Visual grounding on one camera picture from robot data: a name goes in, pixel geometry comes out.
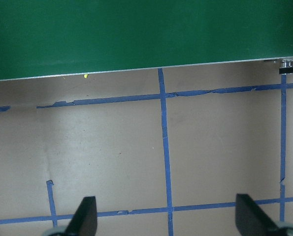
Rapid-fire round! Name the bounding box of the green conveyor belt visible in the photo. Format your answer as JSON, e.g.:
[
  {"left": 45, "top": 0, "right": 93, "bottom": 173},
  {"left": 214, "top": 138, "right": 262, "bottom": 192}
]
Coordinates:
[{"left": 0, "top": 0, "right": 293, "bottom": 82}]

